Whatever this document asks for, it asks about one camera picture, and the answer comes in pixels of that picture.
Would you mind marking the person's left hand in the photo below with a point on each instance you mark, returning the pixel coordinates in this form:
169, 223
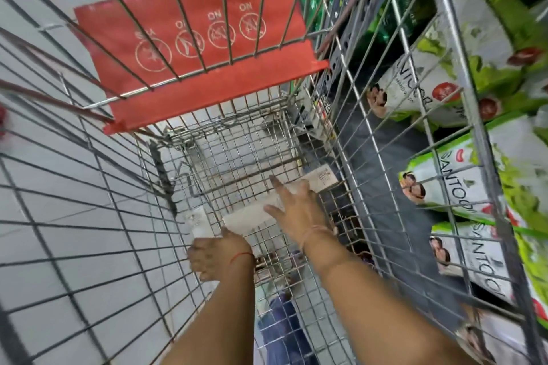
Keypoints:
220, 253

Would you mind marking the person's right hand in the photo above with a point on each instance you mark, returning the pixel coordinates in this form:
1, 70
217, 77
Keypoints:
304, 215

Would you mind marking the person's right thumb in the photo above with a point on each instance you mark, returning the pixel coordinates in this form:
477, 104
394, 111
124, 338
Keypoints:
275, 212

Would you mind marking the person's left thumb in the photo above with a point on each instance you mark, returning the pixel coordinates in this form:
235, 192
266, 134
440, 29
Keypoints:
227, 233

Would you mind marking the person's right middle finger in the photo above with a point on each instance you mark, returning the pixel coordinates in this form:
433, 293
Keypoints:
304, 188

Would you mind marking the large white box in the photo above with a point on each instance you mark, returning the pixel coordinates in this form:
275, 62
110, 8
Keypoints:
252, 217

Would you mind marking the small white box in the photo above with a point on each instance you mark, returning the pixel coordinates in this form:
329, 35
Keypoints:
199, 221

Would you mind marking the person's left forearm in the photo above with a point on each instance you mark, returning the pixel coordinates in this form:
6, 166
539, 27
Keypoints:
222, 317

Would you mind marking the person's right forearm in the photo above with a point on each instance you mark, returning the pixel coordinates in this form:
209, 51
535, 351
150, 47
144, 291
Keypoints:
368, 305

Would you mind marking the red thread wristband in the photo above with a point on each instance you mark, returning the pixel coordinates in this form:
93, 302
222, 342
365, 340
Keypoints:
242, 255

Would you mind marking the pale thread wristband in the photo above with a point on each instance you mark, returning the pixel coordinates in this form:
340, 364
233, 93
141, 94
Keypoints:
313, 231

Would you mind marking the white shelf price label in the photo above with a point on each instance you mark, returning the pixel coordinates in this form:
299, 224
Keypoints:
317, 114

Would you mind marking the person's blue jeans leg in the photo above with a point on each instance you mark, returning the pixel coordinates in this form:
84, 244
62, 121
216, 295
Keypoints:
284, 330

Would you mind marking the red plastic cart seat flap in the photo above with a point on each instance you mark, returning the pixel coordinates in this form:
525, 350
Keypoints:
214, 86

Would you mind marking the grey perforated shelf upright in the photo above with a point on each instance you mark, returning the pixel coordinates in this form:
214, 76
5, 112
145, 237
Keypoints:
342, 35

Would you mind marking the green white refill pouch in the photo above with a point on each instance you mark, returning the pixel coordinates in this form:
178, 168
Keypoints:
501, 341
479, 48
471, 176
483, 257

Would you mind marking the row of green bottles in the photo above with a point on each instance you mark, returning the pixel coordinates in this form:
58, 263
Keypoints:
385, 1

